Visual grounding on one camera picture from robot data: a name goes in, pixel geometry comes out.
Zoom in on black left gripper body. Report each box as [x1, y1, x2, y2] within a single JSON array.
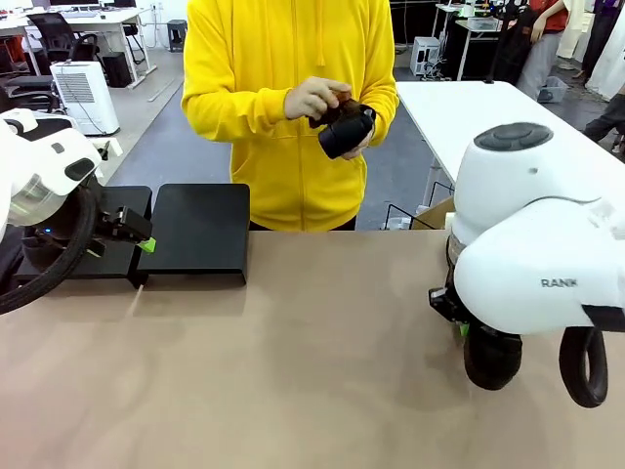
[[95, 206, 124, 241]]

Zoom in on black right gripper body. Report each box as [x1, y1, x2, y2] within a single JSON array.
[[428, 285, 470, 325]]

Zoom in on black leather shoe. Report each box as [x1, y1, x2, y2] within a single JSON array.
[[317, 105, 377, 161], [462, 325, 524, 391]]

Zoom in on brown shoe brush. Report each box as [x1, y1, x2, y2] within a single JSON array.
[[308, 90, 365, 129]]

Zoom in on person's left forearm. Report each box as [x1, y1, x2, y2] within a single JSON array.
[[363, 82, 400, 148]]

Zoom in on person's right forearm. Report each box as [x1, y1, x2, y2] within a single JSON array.
[[181, 82, 294, 144]]

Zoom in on black metal shoe stand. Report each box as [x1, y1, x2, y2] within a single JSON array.
[[135, 183, 251, 287], [14, 185, 153, 292]]

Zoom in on person's left hand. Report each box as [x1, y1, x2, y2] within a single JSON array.
[[340, 125, 377, 161]]

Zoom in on person's right hand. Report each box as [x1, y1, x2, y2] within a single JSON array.
[[284, 77, 353, 121]]

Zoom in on cardboard box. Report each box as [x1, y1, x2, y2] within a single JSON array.
[[414, 196, 458, 232]]

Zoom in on white air purifier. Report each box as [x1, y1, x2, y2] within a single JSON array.
[[50, 61, 121, 137]]

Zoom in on person's black trousers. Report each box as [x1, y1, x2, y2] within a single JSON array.
[[249, 217, 357, 232]]

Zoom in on person's yellow hoodie torso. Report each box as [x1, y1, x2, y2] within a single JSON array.
[[181, 0, 400, 232]]

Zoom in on black computer tower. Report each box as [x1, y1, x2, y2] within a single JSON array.
[[102, 51, 132, 89]]

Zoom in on black armchair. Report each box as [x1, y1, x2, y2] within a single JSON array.
[[0, 73, 64, 113]]

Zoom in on white table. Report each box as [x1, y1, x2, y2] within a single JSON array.
[[396, 80, 625, 206]]

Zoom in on black stool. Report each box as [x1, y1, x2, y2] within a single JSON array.
[[167, 19, 189, 53]]

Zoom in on black office chair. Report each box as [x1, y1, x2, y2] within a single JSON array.
[[26, 12, 102, 64]]

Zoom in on white office desk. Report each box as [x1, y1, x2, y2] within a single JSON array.
[[0, 7, 147, 89]]

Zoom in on grey plastic bin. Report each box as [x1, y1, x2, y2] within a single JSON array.
[[536, 75, 570, 104]]

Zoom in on seated person in dark clothes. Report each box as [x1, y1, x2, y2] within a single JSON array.
[[583, 92, 625, 155]]

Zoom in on white computer case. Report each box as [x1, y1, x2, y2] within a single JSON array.
[[411, 36, 443, 78]]

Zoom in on black pole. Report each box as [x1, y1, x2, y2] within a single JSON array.
[[482, 0, 512, 85]]

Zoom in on black hanging apron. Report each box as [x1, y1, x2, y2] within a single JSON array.
[[502, 7, 538, 84]]

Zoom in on white hanging garment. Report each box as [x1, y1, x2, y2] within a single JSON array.
[[585, 19, 625, 102]]

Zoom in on cream hanging garment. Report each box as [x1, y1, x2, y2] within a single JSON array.
[[556, 0, 597, 60]]

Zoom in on mannequin in red shirt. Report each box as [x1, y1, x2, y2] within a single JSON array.
[[517, 0, 570, 102]]

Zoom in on black hanging garment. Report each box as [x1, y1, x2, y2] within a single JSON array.
[[583, 0, 617, 84]]

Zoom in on left arm's black cable conduit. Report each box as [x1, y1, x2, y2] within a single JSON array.
[[0, 185, 99, 317]]

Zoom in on arm's black cable conduit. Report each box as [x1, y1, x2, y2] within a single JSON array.
[[559, 325, 610, 409], [0, 185, 99, 317]]

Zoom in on black wire frame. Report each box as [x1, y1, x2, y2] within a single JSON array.
[[387, 181, 455, 232]]

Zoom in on right arm's black cable conduit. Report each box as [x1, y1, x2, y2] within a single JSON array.
[[559, 325, 610, 409]]

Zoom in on right arm's black strap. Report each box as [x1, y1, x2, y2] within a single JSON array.
[[580, 303, 625, 329]]

